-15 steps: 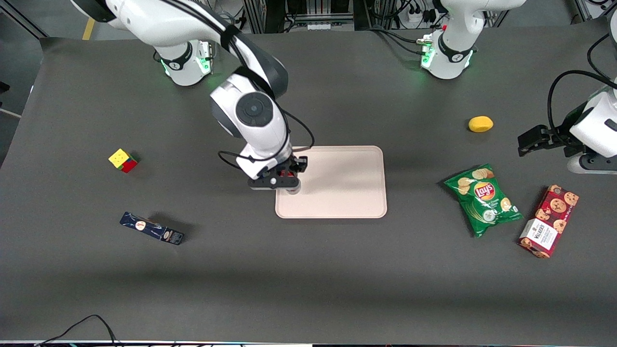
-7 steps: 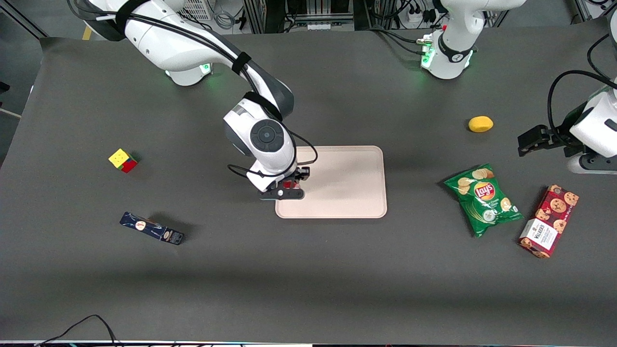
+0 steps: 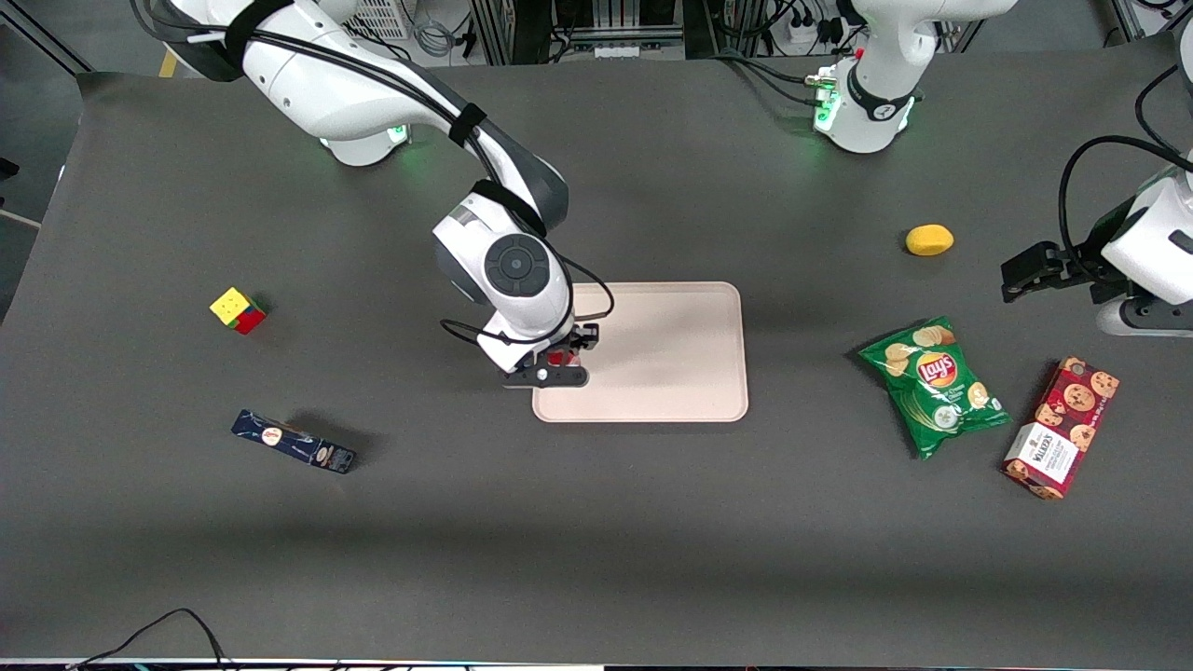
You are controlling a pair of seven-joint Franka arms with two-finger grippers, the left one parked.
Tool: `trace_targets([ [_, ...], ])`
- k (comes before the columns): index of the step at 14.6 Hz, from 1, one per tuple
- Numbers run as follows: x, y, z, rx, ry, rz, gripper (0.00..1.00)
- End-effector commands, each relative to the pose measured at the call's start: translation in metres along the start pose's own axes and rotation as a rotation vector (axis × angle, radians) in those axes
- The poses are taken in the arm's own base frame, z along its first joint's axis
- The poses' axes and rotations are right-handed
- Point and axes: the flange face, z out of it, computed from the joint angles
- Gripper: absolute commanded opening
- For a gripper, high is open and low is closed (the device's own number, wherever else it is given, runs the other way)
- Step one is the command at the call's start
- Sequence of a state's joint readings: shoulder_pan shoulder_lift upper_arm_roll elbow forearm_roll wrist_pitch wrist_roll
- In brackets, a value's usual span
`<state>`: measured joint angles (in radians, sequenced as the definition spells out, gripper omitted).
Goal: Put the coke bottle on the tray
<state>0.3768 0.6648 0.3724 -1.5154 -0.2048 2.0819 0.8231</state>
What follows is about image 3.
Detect red cookie box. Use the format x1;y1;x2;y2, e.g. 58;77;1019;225
1002;357;1120;501

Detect green chips bag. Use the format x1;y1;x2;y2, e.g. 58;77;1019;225
857;316;1012;461

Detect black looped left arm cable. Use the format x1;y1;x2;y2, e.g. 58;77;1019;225
1059;135;1193;267

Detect colourful puzzle cube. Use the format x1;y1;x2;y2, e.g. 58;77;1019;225
210;287;267;335

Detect black thin left arm cable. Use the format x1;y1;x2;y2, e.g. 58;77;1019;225
1134;63;1193;159

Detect beige plastic tray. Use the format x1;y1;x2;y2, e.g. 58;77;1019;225
531;281;749;423

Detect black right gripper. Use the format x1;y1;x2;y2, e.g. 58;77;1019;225
503;323;600;389

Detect thin black table-edge cable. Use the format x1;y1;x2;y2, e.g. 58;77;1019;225
65;609;229;671

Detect grey coiled cable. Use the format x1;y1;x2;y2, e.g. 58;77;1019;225
412;0;459;57

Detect white power strip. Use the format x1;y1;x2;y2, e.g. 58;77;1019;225
788;17;844;48

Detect dark blue long box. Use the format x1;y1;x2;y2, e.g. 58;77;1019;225
230;409;358;474

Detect white mesh basket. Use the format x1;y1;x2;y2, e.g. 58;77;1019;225
350;0;413;40

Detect dark grey table cover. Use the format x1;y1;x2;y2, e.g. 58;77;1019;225
0;37;1193;667

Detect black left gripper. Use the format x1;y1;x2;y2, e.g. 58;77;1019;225
1002;200;1143;304

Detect black base power cable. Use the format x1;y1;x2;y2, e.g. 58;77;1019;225
710;48;826;108

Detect yellow lemon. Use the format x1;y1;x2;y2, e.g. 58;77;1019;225
905;224;955;257

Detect aluminium frame rack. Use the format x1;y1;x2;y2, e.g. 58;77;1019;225
471;0;686;66

